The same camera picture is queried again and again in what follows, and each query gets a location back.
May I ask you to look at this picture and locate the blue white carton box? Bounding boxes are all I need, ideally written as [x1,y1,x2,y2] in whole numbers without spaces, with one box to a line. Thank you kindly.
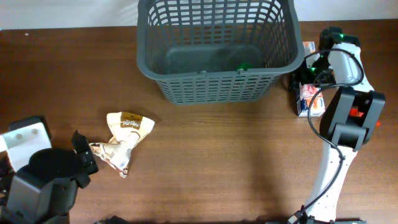
[296,42,325,117]

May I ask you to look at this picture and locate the small green object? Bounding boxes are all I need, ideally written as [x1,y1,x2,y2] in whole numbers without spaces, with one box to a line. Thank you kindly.
[236,63,254,71]

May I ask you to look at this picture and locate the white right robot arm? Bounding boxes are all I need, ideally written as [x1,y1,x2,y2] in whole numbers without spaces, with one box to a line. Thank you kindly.
[287,27,386,223]

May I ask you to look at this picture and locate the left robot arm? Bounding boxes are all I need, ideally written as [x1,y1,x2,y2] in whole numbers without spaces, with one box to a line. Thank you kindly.
[1,116,98,223]

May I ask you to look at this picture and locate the cream Pantree snack bag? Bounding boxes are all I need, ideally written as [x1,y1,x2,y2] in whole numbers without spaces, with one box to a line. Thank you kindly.
[89,111,155,178]

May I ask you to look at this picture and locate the red snack bar packet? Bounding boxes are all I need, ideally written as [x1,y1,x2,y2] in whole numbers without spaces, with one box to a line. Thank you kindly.
[349,107,364,118]

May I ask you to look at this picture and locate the grey plastic lattice basket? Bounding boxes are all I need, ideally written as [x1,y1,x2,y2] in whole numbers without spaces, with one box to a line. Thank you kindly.
[137,0,304,105]

